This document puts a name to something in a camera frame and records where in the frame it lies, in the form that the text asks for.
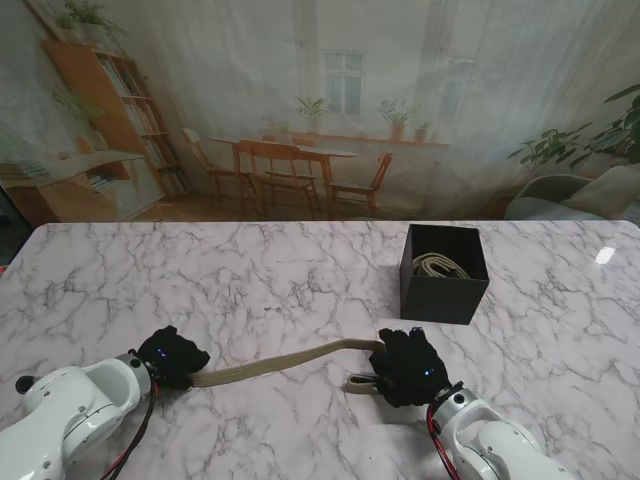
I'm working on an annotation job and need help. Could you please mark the printed room scene backdrop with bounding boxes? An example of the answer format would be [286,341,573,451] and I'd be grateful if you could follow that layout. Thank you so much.
[0,0,640,222]

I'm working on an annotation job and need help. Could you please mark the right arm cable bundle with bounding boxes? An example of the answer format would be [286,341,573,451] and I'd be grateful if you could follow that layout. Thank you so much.
[426,402,466,480]

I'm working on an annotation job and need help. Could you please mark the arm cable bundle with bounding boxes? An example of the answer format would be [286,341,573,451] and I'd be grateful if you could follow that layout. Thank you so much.
[426,402,466,480]
[94,379,160,480]

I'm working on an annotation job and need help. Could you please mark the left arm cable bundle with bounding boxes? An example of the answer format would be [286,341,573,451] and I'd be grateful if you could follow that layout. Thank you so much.
[94,379,160,480]

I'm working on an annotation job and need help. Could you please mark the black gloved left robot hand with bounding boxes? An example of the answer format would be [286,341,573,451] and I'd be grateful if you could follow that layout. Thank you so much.
[135,325,211,390]

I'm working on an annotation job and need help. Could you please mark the black square storage box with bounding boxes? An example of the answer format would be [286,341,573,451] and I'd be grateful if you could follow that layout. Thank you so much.
[398,223,490,325]

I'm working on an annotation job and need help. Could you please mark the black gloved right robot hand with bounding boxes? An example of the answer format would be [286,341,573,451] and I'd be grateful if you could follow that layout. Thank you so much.
[368,326,454,409]

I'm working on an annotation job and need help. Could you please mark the beige woven belt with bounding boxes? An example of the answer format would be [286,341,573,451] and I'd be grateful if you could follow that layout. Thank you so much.
[189,338,389,395]
[412,252,474,280]

